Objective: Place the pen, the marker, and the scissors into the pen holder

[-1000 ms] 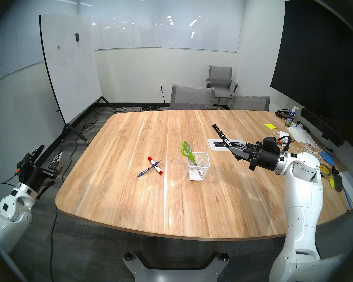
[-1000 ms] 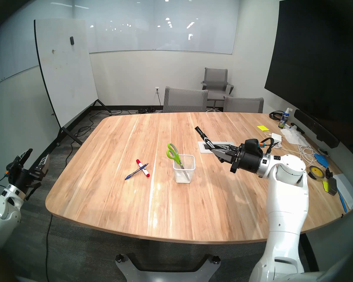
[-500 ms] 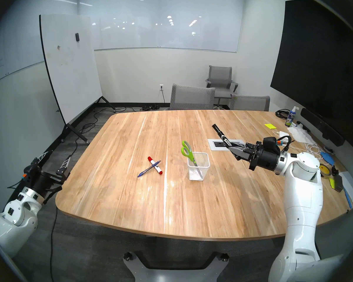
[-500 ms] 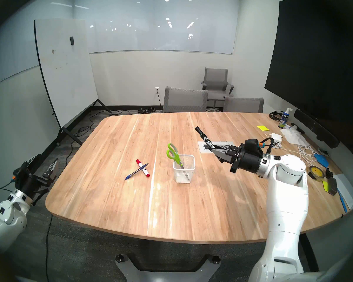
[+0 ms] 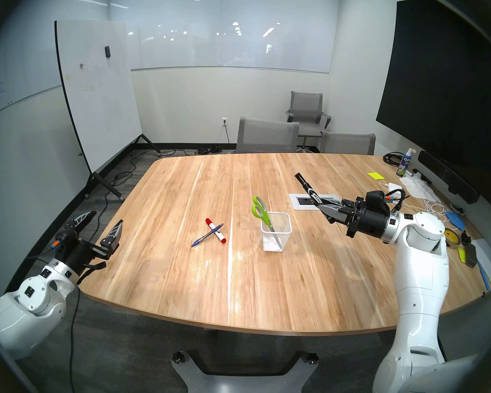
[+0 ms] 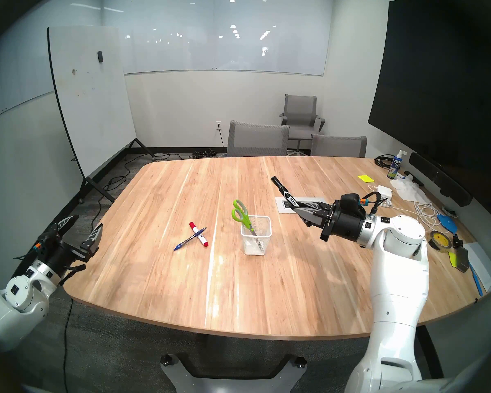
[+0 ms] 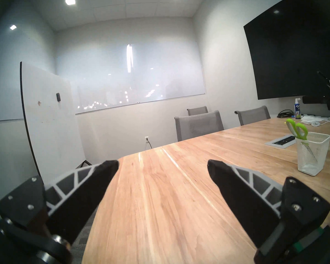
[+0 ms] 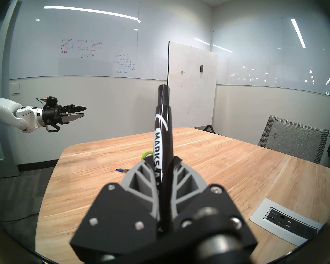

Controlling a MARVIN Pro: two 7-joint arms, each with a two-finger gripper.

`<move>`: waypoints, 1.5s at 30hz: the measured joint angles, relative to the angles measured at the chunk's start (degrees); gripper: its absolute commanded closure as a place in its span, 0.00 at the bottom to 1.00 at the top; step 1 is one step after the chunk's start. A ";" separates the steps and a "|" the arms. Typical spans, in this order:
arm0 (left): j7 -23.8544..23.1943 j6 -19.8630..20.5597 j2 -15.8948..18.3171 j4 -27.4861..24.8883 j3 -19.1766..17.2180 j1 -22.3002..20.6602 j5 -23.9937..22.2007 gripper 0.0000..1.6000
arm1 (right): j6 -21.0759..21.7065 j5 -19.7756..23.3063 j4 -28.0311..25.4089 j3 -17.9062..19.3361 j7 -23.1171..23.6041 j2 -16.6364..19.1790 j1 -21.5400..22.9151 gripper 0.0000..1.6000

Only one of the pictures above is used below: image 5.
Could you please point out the whiteboard cleaner spray bottle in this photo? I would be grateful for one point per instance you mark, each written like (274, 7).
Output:
(404, 165)

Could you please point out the wall whiteboard with blue writing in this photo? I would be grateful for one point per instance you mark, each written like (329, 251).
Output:
(24, 60)

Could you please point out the rolling white whiteboard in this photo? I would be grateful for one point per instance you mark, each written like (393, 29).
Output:
(98, 89)

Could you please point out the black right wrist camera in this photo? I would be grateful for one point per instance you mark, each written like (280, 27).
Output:
(376, 199)

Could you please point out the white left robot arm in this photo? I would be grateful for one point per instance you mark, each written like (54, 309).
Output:
(24, 306)

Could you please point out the white mesh pen holder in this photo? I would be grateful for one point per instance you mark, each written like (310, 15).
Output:
(282, 242)

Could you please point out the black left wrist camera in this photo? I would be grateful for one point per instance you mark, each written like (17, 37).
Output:
(63, 237)

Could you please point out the yellow tape roll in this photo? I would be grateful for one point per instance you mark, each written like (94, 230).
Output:
(454, 238)

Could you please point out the red capped whiteboard marker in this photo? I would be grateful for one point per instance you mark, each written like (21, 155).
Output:
(217, 232)

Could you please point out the wide glass wall whiteboard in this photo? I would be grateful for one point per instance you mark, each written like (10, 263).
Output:
(229, 36)

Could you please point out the blue flat disc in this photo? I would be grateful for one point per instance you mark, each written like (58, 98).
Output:
(456, 219)

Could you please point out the yellow and black pad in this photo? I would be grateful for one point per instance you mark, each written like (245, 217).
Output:
(470, 255)

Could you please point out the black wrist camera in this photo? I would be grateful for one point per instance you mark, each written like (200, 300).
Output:
(63, 237)
(376, 199)

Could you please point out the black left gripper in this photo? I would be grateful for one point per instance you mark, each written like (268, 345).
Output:
(82, 257)

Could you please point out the small black bottle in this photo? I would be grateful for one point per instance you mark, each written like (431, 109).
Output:
(465, 238)

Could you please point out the white paper sheet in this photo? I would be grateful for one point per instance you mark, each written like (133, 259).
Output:
(489, 261)

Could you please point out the black permanent marker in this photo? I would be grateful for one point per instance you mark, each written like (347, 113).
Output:
(309, 187)

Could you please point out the grey office chair with armrests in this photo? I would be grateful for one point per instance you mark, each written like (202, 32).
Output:
(307, 103)

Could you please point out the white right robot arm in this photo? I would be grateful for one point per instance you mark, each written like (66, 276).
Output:
(421, 273)

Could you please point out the yellow sticky note pad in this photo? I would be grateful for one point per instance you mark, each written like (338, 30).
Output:
(376, 175)

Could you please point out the blue stick tool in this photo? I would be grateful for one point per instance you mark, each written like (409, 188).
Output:
(483, 275)

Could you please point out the blue ballpoint pen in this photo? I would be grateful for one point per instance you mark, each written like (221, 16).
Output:
(200, 240)

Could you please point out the grey mesh office chair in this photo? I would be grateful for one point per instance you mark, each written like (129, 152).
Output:
(347, 144)
(268, 136)

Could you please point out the large black wall screen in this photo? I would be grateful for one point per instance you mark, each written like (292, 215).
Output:
(442, 89)

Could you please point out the black video sound bar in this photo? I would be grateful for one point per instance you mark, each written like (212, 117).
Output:
(448, 176)

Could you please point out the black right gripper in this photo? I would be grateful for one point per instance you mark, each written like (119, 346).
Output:
(368, 222)

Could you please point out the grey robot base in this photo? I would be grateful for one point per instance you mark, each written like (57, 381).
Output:
(245, 382)

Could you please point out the silver table power outlet panel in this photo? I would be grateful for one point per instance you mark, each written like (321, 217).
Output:
(293, 204)

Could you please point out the white power adapter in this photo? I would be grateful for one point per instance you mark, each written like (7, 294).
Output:
(395, 186)

